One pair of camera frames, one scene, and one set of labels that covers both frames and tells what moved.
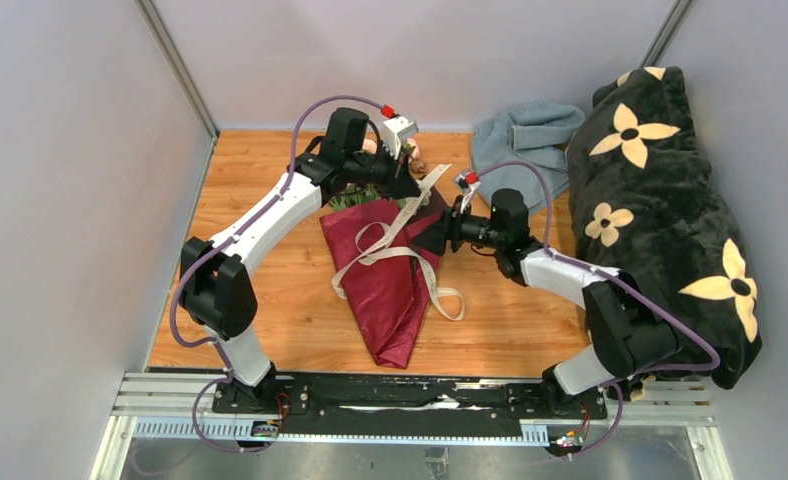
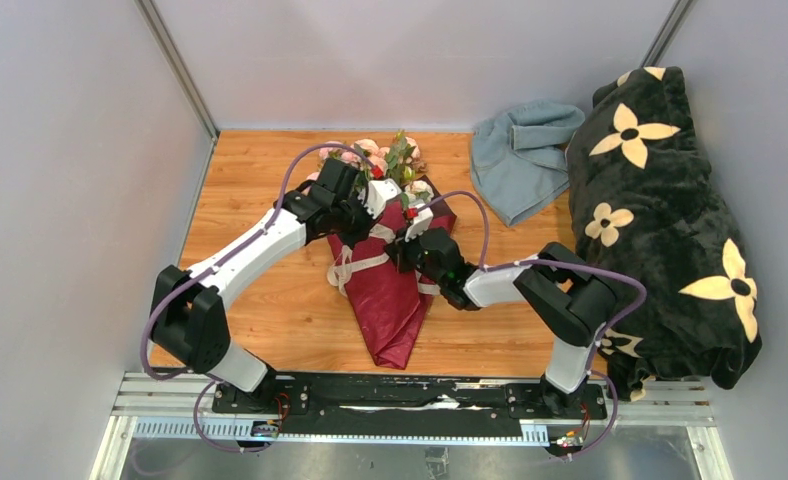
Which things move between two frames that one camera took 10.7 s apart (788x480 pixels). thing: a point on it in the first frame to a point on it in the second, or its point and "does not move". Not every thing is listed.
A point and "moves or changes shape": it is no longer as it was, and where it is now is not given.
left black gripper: x=399 y=184 to x=354 y=239
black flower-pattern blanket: x=642 y=199 does not move
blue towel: x=537 y=132 does not move
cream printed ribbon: x=376 y=242 moves or changes shape
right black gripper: x=434 y=236 to x=398 y=252
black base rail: x=410 y=406 does not move
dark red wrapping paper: x=386 y=276 does not move
